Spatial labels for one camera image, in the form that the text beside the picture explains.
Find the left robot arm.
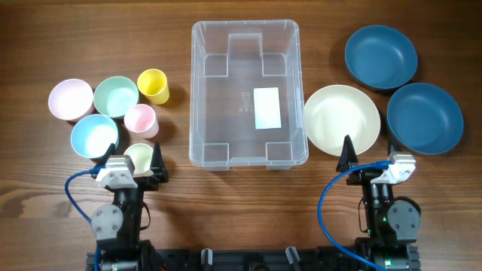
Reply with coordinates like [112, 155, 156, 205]
[90, 143, 169, 270]

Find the light blue bowl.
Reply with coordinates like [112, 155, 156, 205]
[71, 114, 120, 159]

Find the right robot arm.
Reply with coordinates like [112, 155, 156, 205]
[346, 141, 421, 270]

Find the yellow cup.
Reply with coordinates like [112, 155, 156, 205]
[137, 69, 169, 105]

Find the pink cup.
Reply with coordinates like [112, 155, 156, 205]
[124, 104, 159, 139]

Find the pale green cup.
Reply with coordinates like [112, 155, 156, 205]
[124, 143, 153, 177]

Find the blue cable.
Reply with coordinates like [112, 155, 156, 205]
[316, 160, 393, 271]
[64, 168, 105, 271]

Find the left blue cable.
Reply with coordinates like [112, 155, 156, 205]
[64, 168, 105, 271]

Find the mint green bowl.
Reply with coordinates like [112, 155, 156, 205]
[93, 76, 139, 119]

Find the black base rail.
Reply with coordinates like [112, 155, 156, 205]
[86, 247, 421, 271]

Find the pink bowl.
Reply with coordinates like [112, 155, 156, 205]
[48, 78, 94, 122]

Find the dark blue bowl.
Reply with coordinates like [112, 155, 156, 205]
[386, 83, 465, 155]
[344, 25, 418, 90]

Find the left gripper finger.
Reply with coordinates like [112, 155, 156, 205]
[150, 142, 165, 174]
[98, 143, 116, 166]

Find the right blue cable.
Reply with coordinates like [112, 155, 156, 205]
[316, 160, 393, 271]

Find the cream plate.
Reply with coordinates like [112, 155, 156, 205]
[304, 84, 381, 157]

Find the clear plastic storage container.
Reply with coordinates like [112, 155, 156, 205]
[189, 20, 309, 170]

